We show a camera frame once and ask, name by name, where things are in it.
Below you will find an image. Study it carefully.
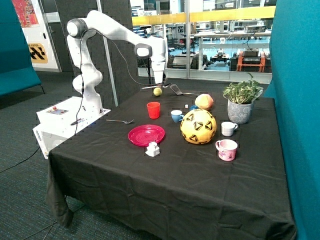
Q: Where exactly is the black slotted spatula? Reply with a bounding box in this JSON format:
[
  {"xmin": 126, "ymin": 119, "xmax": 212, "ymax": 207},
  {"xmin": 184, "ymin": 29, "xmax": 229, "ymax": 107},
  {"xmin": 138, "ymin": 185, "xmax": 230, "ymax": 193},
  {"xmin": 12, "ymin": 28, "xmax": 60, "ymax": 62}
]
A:
[{"xmin": 169, "ymin": 84, "xmax": 199, "ymax": 96}]

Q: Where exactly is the black tripod stand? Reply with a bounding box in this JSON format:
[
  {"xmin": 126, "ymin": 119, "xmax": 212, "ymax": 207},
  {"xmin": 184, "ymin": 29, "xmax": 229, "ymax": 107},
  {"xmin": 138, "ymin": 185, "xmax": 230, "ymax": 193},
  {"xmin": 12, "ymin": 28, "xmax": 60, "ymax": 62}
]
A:
[{"xmin": 139, "ymin": 24, "xmax": 152, "ymax": 85}]

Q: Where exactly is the orange yellow soft ball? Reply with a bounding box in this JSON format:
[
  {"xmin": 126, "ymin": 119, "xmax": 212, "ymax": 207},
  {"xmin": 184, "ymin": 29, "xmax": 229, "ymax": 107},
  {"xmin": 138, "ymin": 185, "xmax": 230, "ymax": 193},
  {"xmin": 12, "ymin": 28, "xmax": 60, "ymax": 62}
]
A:
[{"xmin": 194, "ymin": 93, "xmax": 214, "ymax": 111}]

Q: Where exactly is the red plastic cup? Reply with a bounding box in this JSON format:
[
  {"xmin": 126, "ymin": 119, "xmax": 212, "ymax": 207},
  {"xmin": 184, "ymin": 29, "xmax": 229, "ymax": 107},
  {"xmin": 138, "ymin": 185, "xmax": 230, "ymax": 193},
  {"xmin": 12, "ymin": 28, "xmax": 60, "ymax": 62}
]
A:
[{"xmin": 146, "ymin": 101, "xmax": 161, "ymax": 120}]

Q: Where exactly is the potted green plant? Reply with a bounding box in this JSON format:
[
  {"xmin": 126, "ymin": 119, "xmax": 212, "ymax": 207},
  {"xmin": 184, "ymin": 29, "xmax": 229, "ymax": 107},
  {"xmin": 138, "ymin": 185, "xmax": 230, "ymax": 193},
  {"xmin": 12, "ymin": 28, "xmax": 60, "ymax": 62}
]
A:
[{"xmin": 223, "ymin": 72, "xmax": 264, "ymax": 125}]

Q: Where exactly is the white power adapter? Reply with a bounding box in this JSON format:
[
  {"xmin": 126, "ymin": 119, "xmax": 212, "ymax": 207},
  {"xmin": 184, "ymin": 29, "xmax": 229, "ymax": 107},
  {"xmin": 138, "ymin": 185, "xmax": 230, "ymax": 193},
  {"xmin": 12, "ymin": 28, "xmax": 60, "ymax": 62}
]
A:
[{"xmin": 145, "ymin": 141, "xmax": 160, "ymax": 157}]

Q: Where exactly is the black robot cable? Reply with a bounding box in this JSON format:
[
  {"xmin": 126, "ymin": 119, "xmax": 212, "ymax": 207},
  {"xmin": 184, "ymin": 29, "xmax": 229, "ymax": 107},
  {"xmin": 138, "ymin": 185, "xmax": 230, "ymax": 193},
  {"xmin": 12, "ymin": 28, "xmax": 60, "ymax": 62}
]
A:
[{"xmin": 74, "ymin": 28, "xmax": 153, "ymax": 136}]

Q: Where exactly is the black tablecloth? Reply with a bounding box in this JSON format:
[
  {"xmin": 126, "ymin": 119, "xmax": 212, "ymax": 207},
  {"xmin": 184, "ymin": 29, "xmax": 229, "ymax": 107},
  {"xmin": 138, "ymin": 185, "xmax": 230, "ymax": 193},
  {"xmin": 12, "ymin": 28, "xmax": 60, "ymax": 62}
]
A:
[{"xmin": 46, "ymin": 90, "xmax": 297, "ymax": 240}]

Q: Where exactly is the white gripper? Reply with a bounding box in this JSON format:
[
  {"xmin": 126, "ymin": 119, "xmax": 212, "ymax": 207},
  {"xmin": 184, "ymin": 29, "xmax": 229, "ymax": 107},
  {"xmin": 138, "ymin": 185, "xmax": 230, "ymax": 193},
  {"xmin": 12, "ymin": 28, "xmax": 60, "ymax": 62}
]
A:
[{"xmin": 151, "ymin": 61, "xmax": 166, "ymax": 84}]

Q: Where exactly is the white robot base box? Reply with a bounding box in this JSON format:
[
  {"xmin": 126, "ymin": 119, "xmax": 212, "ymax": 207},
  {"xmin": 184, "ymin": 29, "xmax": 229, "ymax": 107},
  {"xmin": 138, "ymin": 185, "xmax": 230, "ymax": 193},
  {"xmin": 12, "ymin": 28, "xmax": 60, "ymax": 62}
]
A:
[{"xmin": 33, "ymin": 96, "xmax": 111, "ymax": 159}]

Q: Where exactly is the yellow tennis ball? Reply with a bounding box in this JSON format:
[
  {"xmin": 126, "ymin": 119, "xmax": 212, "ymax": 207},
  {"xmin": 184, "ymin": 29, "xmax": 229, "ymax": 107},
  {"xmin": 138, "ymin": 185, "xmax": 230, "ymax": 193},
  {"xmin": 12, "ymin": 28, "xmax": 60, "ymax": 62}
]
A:
[{"xmin": 153, "ymin": 87, "xmax": 163, "ymax": 97}]

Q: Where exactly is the small blue object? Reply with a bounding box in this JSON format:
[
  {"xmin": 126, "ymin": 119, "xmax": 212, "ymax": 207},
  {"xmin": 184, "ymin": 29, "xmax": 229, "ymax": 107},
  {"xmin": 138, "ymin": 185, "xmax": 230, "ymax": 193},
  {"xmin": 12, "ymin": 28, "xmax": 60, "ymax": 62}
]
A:
[{"xmin": 189, "ymin": 105, "xmax": 199, "ymax": 111}]

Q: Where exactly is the teal sofa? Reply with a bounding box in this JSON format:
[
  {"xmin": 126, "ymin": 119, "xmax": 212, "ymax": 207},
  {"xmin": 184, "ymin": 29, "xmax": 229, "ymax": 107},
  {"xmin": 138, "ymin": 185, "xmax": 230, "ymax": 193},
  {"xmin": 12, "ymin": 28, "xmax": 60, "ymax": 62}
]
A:
[{"xmin": 0, "ymin": 0, "xmax": 42, "ymax": 96}]

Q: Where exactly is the teal partition wall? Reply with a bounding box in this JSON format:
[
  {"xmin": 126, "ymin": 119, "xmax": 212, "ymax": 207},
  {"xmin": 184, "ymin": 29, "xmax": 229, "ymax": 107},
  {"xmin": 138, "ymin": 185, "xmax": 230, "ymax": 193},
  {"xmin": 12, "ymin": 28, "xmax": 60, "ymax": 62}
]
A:
[{"xmin": 266, "ymin": 0, "xmax": 320, "ymax": 240}]

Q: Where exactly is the pink plastic plate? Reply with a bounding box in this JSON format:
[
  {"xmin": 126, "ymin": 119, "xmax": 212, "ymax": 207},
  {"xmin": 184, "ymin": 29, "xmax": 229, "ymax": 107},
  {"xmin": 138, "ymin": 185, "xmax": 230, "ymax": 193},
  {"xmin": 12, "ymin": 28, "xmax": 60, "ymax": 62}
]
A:
[{"xmin": 128, "ymin": 124, "xmax": 166, "ymax": 147}]

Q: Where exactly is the blue coffee cup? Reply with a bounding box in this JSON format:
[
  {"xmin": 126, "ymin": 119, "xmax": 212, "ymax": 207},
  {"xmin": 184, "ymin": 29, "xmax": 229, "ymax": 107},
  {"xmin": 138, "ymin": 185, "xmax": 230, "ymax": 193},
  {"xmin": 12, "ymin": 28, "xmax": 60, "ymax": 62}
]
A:
[{"xmin": 171, "ymin": 109, "xmax": 184, "ymax": 123}]

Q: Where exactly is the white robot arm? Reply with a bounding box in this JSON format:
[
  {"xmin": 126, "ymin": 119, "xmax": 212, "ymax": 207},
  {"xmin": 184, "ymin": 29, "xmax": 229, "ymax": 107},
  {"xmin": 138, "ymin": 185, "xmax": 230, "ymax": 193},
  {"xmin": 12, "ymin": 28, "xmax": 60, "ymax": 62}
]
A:
[{"xmin": 67, "ymin": 10, "xmax": 168, "ymax": 115}]

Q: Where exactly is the black marker pen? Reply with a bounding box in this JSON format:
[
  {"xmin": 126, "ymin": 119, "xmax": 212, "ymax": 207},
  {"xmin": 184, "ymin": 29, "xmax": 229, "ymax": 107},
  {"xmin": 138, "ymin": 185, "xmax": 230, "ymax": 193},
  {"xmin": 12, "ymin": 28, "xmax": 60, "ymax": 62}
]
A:
[{"xmin": 70, "ymin": 118, "xmax": 85, "ymax": 126}]

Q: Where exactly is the white grey mug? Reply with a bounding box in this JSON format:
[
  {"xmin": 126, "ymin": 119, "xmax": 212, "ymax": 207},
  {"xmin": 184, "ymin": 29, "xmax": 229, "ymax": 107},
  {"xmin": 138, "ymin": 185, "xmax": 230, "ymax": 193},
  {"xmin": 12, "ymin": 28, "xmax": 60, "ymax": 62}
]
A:
[{"xmin": 221, "ymin": 121, "xmax": 238, "ymax": 137}]

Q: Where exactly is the yellow black soccer ball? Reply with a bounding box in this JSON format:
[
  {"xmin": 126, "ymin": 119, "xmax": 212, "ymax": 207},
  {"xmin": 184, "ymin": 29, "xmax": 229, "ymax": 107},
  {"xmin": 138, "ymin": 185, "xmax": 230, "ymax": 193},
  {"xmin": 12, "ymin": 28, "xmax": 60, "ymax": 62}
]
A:
[{"xmin": 180, "ymin": 108, "xmax": 217, "ymax": 145}]

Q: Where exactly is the pink printed mug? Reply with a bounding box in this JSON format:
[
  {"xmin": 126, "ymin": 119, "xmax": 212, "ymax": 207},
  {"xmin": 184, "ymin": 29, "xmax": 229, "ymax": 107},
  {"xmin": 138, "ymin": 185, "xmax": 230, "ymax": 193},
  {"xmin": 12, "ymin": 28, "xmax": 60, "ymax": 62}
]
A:
[{"xmin": 215, "ymin": 139, "xmax": 238, "ymax": 162}]

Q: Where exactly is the silver metal fork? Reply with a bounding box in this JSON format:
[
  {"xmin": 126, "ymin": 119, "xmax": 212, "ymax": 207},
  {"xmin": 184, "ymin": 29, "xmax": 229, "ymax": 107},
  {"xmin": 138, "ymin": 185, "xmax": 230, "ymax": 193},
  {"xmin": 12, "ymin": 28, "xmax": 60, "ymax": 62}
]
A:
[{"xmin": 106, "ymin": 119, "xmax": 134, "ymax": 125}]

